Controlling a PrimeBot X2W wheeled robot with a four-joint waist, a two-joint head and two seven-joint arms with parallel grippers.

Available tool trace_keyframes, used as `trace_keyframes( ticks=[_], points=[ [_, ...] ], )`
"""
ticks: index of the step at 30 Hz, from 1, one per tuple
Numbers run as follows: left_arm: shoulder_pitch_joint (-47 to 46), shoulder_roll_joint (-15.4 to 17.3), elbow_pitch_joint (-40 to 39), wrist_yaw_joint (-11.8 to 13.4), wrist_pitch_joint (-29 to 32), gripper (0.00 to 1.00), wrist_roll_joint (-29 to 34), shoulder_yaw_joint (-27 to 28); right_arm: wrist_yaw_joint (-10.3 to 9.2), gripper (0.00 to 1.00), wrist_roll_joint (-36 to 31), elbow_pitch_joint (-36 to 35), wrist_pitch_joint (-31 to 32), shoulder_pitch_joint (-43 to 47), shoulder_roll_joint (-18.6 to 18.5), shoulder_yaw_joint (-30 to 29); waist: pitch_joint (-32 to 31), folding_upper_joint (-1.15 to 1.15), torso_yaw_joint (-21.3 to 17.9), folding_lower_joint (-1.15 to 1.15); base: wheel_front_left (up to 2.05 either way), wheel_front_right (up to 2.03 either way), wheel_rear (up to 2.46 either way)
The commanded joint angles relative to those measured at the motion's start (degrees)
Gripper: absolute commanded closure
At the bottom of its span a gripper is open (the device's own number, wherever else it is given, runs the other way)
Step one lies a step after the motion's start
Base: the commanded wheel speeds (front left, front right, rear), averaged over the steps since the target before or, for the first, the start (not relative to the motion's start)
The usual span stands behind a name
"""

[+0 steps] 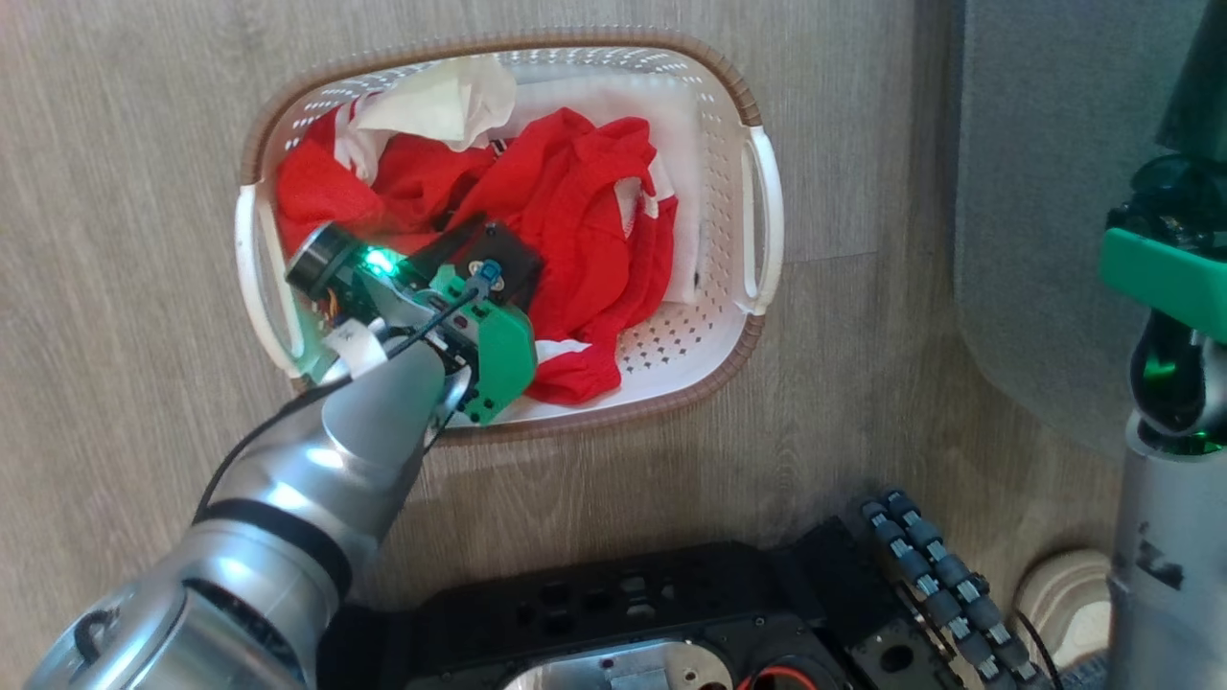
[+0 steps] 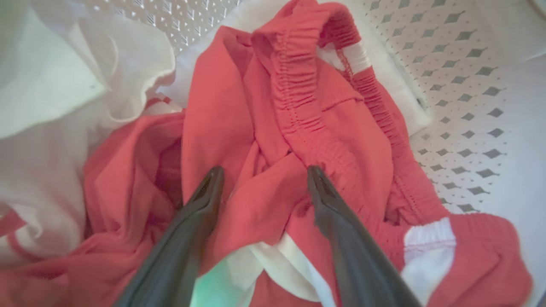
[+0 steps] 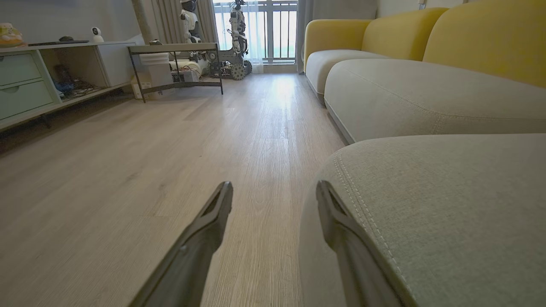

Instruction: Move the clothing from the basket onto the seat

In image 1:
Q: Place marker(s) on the grey fabric sofa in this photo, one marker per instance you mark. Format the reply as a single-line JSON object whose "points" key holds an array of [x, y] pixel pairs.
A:
{"points": [[1045, 192]]}

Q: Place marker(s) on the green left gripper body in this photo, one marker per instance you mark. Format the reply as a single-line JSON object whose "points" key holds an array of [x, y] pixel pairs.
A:
{"points": [[498, 359]]}

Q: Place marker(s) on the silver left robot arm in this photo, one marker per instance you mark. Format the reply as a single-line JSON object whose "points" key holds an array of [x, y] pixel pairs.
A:
{"points": [[288, 498]]}

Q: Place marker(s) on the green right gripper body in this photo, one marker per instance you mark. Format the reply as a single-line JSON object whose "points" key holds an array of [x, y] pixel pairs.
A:
{"points": [[1169, 278]]}

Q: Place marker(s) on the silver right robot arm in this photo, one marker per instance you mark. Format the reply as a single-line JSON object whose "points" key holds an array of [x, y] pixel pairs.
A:
{"points": [[1169, 556]]}

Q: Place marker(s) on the red garment with white stripes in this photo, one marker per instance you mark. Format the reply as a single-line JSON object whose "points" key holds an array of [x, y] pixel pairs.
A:
{"points": [[575, 211]]}

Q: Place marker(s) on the cream white cloth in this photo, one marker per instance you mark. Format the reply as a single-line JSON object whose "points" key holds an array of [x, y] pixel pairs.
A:
{"points": [[441, 101]]}

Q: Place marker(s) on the black roller wheel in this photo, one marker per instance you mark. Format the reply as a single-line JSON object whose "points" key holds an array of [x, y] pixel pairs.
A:
{"points": [[935, 575]]}

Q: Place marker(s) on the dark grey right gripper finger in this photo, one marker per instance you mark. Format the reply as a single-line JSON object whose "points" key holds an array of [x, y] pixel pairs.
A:
{"points": [[1203, 86]]}

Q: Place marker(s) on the white basket with brown rim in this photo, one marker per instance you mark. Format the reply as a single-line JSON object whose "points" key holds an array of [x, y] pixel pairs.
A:
{"points": [[690, 355]]}

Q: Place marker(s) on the beige round disc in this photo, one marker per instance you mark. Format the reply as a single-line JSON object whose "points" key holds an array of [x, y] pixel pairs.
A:
{"points": [[1064, 599]]}

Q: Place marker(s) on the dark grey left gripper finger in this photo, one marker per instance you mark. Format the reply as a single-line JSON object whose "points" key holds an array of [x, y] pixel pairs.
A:
{"points": [[446, 244]]}

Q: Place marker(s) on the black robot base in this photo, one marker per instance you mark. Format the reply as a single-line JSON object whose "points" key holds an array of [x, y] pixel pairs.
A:
{"points": [[594, 604]]}

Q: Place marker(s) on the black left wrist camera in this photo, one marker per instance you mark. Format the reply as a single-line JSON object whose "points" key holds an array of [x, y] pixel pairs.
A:
{"points": [[513, 261]]}

